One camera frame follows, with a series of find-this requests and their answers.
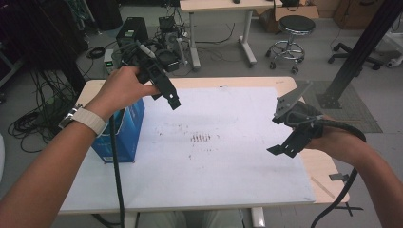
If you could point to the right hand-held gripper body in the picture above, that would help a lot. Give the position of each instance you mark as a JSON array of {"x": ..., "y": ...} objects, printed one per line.
[{"x": 304, "y": 117}]

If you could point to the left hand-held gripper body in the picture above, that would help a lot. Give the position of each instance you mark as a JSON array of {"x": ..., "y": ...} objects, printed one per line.
[{"x": 150, "y": 68}]

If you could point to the blue cardboard box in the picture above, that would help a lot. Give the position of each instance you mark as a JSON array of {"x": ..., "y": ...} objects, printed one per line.
[{"x": 126, "y": 139}]

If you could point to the person's left hand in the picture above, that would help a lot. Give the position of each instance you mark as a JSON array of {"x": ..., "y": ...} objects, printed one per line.
[{"x": 120, "y": 88}]

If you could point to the person's right hand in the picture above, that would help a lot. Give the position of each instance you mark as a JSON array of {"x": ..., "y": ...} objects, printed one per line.
[{"x": 339, "y": 139}]

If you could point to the white device with green light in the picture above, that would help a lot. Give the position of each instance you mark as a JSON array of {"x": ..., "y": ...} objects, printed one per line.
[{"x": 110, "y": 61}]

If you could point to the black computer tower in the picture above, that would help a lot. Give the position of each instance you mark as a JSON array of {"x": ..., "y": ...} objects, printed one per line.
[{"x": 131, "y": 28}]

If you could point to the grey floor mat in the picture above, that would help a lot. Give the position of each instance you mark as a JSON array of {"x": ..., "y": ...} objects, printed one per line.
[{"x": 358, "y": 110}]

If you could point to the white table mat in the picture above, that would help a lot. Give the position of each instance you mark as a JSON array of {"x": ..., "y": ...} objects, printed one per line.
[{"x": 221, "y": 164}]

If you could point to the wristwatch with beige band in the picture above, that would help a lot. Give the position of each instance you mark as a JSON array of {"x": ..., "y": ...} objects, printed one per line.
[{"x": 87, "y": 118}]

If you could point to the white table leg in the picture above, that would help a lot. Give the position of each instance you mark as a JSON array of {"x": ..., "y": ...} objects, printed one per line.
[{"x": 258, "y": 218}]

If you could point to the black office chair base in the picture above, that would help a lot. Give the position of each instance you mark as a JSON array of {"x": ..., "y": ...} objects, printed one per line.
[{"x": 358, "y": 58}]

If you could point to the black metal stand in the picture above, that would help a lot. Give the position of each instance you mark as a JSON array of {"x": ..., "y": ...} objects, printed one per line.
[{"x": 358, "y": 53}]

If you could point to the light wooden desk white legs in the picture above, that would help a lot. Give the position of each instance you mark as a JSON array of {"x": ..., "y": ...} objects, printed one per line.
[{"x": 215, "y": 4}]

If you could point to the black round stool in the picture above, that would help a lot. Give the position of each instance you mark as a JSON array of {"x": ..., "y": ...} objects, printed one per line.
[{"x": 296, "y": 24}]

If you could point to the black curtain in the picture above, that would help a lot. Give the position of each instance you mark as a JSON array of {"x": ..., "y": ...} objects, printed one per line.
[{"x": 41, "y": 34}]

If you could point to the tall brown cardboard box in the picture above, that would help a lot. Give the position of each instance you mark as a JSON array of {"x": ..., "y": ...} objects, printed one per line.
[{"x": 355, "y": 14}]

